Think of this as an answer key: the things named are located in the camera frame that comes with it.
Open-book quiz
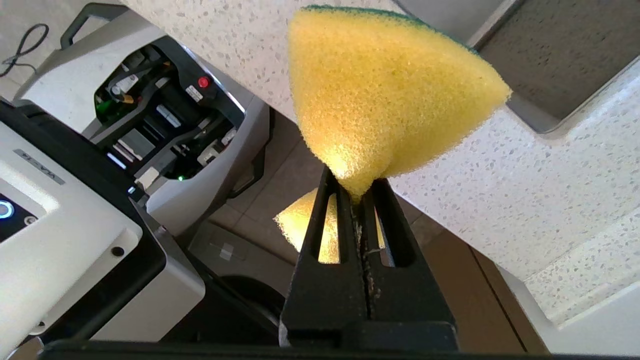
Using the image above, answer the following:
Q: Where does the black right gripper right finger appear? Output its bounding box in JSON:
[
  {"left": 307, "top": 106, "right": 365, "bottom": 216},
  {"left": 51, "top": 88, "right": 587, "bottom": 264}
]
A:
[{"left": 359, "top": 177, "right": 458, "bottom": 351}]

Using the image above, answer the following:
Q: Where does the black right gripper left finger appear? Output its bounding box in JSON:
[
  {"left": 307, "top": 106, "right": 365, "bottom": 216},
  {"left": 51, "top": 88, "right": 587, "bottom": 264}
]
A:
[{"left": 279, "top": 167, "right": 370, "bottom": 347}]

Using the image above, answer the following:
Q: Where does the yellow and green sponge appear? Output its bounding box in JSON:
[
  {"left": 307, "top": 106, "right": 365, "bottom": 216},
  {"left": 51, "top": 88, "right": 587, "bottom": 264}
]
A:
[{"left": 274, "top": 5, "right": 512, "bottom": 265}]

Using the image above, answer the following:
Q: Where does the grey robot base chassis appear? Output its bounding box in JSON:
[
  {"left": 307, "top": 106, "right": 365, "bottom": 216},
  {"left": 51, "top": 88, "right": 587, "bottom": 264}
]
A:
[{"left": 15, "top": 2, "right": 272, "bottom": 237}]

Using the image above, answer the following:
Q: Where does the stainless steel sink basin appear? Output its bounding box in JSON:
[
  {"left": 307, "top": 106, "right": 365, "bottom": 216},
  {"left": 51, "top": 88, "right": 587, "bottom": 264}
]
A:
[{"left": 472, "top": 0, "right": 640, "bottom": 135}]

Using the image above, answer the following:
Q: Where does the white robot torso panel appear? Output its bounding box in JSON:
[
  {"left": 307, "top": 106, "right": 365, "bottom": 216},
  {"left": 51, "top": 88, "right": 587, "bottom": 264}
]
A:
[{"left": 0, "top": 100, "right": 207, "bottom": 347}]

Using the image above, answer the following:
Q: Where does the thin black floor cable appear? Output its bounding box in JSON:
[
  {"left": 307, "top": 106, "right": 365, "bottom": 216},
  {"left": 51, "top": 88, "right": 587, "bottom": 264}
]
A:
[{"left": 0, "top": 22, "right": 51, "bottom": 79}]

